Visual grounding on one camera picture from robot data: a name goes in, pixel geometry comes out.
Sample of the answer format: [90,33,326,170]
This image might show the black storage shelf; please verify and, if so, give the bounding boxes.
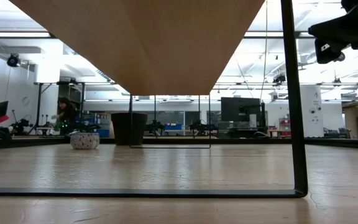
[57,82,86,125]

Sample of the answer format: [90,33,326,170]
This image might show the speckled white tealight holder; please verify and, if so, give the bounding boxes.
[70,133,101,151]

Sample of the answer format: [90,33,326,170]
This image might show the large black monitor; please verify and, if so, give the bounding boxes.
[221,97,262,123]

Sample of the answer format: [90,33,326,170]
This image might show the background robot with green lights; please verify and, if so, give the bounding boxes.
[54,121,103,135]

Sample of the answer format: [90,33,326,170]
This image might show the white column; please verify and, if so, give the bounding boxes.
[300,85,324,139]

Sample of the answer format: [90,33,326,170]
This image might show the green plant in black pot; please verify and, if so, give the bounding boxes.
[111,112,149,146]

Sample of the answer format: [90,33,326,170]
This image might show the person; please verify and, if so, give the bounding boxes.
[56,96,78,125]

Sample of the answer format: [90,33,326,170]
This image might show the small black monitor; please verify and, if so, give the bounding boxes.
[0,101,9,119]

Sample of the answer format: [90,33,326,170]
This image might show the wooden riser black metal legs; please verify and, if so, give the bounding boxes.
[0,0,309,199]

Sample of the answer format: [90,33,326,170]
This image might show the black aluminium table frame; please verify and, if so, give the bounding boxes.
[0,136,358,150]

